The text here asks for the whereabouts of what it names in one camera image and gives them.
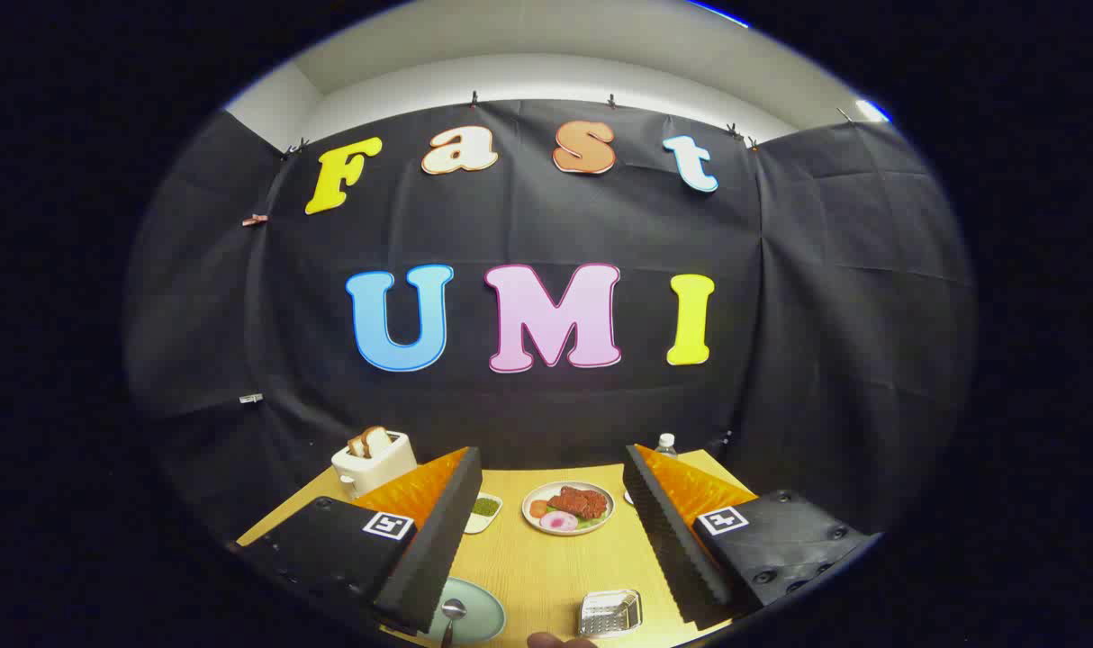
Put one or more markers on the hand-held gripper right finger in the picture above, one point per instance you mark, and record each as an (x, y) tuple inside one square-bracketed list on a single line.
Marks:
[(672, 540)]

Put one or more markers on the brown meat steak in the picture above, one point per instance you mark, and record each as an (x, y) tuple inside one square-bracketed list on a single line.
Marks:
[(578, 501)]

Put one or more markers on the orange carrot slice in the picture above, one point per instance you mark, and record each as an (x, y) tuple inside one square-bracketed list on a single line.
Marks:
[(538, 508)]

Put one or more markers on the toast bread slices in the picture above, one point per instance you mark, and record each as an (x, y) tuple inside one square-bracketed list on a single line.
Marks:
[(375, 441)]

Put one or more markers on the green lettuce leaf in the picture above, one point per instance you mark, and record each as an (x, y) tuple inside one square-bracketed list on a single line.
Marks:
[(587, 522)]

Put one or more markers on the white toaster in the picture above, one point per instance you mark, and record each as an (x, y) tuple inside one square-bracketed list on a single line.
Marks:
[(380, 470)]

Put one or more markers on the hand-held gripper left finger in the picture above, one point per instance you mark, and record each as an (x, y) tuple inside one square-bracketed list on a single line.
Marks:
[(438, 540)]

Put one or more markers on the pink round food slice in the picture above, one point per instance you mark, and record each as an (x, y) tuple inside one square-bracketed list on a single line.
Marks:
[(555, 521)]

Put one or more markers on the green label drink bottle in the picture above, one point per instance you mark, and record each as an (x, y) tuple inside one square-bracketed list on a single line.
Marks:
[(666, 445)]

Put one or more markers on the pale green round plate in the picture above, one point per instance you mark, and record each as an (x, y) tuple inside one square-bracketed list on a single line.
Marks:
[(485, 614)]

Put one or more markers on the white round food plate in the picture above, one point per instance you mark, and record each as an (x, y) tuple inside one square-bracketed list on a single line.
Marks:
[(533, 525)]

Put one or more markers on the white divided dish with beans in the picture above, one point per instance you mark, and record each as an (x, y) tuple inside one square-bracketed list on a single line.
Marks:
[(483, 519)]

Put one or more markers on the perforated metal tray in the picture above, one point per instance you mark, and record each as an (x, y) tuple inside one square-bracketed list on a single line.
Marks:
[(611, 614)]

